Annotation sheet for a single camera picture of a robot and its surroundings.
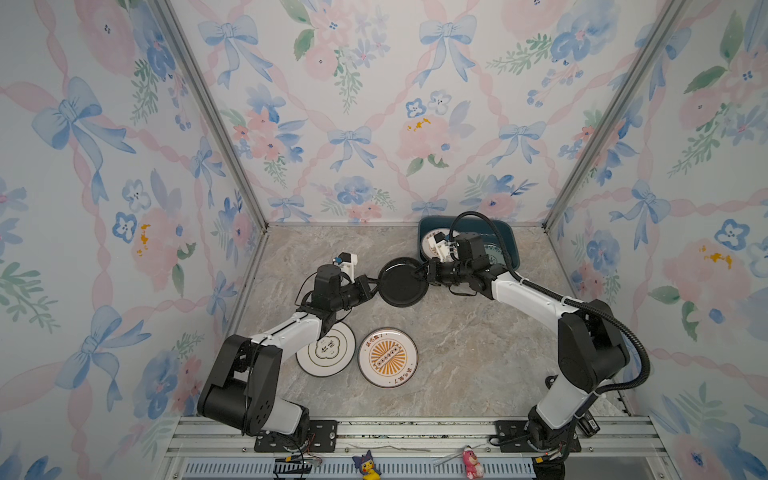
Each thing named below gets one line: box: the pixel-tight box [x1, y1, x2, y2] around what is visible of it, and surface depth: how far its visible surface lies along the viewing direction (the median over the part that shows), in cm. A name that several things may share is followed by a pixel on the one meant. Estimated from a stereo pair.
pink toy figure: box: [462, 445, 484, 480], surface depth 70 cm
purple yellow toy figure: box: [352, 449, 382, 480], surface depth 69 cm
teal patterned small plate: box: [484, 244, 506, 265], surface depth 111 cm
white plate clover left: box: [295, 321, 357, 377], surface depth 88 cm
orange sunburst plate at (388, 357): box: [357, 327, 419, 389], surface depth 88 cm
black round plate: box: [378, 257, 429, 308], surface depth 85 cm
